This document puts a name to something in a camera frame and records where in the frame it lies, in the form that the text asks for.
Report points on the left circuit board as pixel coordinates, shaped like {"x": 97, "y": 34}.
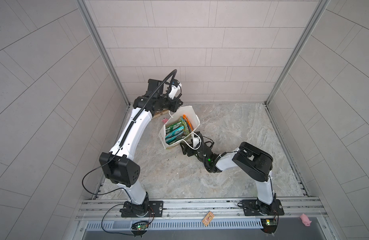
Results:
{"x": 139, "y": 228}

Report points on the wooden chessboard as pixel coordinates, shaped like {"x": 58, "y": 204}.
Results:
{"x": 160, "y": 113}

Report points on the orange Fox's candy bag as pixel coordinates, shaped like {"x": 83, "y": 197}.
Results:
{"x": 188, "y": 123}

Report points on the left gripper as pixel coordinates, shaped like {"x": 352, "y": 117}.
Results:
{"x": 175, "y": 104}

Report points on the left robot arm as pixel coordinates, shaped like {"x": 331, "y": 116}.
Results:
{"x": 118, "y": 165}

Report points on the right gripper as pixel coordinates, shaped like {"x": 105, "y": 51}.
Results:
{"x": 187, "y": 145}

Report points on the circuit board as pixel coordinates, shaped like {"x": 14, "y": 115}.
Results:
{"x": 139, "y": 228}
{"x": 269, "y": 226}

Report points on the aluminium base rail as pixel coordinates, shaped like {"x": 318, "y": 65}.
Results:
{"x": 224, "y": 208}

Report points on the wooden mousetrap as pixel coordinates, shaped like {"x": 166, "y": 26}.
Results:
{"x": 207, "y": 219}

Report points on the pink pig toy on rail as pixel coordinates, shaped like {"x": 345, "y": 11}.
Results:
{"x": 305, "y": 220}

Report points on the green snack packs in bag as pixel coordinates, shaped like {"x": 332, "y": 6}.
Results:
{"x": 176, "y": 131}

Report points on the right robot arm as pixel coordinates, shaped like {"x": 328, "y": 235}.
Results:
{"x": 256, "y": 163}

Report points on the white paper bag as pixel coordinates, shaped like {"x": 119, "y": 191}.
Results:
{"x": 193, "y": 118}

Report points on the right circuit board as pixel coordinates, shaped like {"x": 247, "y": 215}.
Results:
{"x": 269, "y": 226}

